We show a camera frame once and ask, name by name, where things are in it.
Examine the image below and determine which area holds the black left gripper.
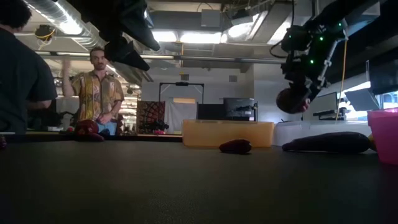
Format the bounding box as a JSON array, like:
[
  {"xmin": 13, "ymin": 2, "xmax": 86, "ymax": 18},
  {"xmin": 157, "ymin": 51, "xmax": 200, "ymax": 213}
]
[{"xmin": 67, "ymin": 0, "xmax": 161, "ymax": 72}]

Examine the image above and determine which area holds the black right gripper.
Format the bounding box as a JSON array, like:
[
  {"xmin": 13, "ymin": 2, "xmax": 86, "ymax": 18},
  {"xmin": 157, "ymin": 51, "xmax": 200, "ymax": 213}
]
[{"xmin": 281, "ymin": 18, "xmax": 349, "ymax": 110}]

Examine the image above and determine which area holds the large dark red apple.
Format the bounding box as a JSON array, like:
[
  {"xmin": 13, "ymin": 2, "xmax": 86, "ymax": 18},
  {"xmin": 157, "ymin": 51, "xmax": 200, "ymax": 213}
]
[{"xmin": 275, "ymin": 88, "xmax": 311, "ymax": 114}]

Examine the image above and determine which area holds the long dark purple eggplant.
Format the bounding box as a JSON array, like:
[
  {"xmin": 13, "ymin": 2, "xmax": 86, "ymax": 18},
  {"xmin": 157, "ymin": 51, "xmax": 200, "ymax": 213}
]
[{"xmin": 281, "ymin": 131, "xmax": 371, "ymax": 154}]

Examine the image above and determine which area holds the grey computer monitor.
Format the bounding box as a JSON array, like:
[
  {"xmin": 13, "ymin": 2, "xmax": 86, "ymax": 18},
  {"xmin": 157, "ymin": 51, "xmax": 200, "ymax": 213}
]
[{"xmin": 310, "ymin": 91, "xmax": 339, "ymax": 116}]

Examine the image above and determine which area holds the white plastic basket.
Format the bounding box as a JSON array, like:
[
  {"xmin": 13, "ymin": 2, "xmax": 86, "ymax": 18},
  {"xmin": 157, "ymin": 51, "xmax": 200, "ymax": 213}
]
[{"xmin": 272, "ymin": 120, "xmax": 373, "ymax": 147}]

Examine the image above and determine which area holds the tilted grey laptop screen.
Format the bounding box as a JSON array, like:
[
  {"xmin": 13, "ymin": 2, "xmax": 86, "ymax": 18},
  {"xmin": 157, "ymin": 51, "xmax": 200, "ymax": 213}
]
[{"xmin": 344, "ymin": 88, "xmax": 381, "ymax": 112}]

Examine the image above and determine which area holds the bright ceiling light panel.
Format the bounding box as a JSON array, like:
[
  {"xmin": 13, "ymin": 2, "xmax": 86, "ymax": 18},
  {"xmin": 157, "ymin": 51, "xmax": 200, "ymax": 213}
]
[{"xmin": 151, "ymin": 29, "xmax": 223, "ymax": 44}]

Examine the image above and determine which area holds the person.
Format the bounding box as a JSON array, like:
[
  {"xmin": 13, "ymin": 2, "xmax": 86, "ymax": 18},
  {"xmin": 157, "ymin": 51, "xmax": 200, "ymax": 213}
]
[
  {"xmin": 0, "ymin": 0, "xmax": 58, "ymax": 135},
  {"xmin": 61, "ymin": 46, "xmax": 126, "ymax": 136}
]

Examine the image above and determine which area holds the black computer monitor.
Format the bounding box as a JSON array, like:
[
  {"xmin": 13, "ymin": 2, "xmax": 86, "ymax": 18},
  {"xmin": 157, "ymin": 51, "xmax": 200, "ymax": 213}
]
[
  {"xmin": 223, "ymin": 97, "xmax": 258, "ymax": 121},
  {"xmin": 198, "ymin": 103, "xmax": 224, "ymax": 121}
]

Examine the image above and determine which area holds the patterned dark red cloth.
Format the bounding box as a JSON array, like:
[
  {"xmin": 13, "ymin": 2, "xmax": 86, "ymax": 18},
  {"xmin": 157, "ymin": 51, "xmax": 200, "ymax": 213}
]
[{"xmin": 136, "ymin": 100, "xmax": 165, "ymax": 135}]

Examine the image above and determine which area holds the horizontal grey ceiling pipe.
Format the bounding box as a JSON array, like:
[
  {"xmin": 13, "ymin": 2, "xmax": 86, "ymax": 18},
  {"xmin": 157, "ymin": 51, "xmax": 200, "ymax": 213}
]
[{"xmin": 139, "ymin": 54, "xmax": 287, "ymax": 65}]

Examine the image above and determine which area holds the large dark monitor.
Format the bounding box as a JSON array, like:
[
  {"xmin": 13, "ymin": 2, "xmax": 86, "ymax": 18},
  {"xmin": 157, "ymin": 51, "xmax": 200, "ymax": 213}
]
[{"xmin": 366, "ymin": 58, "xmax": 398, "ymax": 96}]

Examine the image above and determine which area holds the white hanging cloth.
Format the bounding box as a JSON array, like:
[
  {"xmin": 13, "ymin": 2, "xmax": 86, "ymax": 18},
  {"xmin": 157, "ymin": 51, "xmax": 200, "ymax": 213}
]
[{"xmin": 164, "ymin": 98, "xmax": 197, "ymax": 134}]

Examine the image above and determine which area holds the orange plastic basket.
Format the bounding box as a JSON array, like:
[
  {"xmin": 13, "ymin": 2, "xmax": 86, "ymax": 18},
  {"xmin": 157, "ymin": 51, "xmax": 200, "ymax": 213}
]
[{"xmin": 182, "ymin": 119, "xmax": 275, "ymax": 148}]

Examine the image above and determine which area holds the pink plastic basket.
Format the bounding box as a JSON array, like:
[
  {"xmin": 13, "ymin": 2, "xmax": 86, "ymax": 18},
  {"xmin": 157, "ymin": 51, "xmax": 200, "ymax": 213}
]
[{"xmin": 367, "ymin": 107, "xmax": 398, "ymax": 166}]

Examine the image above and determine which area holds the thin yellow cable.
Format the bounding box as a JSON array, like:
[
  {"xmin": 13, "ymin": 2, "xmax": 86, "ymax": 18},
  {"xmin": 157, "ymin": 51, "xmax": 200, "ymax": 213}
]
[{"xmin": 335, "ymin": 37, "xmax": 348, "ymax": 121}]

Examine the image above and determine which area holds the black camera stand frame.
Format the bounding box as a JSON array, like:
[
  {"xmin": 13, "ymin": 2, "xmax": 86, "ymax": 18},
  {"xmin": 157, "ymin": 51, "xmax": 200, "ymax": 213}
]
[{"xmin": 159, "ymin": 82, "xmax": 205, "ymax": 103}]

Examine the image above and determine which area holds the long ribbed silver duct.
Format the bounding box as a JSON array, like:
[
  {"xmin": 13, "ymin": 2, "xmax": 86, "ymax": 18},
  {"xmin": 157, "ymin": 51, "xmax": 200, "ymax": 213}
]
[{"xmin": 24, "ymin": 0, "xmax": 108, "ymax": 49}]

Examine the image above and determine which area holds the black yellow cable reel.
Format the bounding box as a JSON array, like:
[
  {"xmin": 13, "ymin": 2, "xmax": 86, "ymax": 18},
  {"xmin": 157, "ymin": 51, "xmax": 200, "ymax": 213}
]
[{"xmin": 34, "ymin": 24, "xmax": 57, "ymax": 43}]

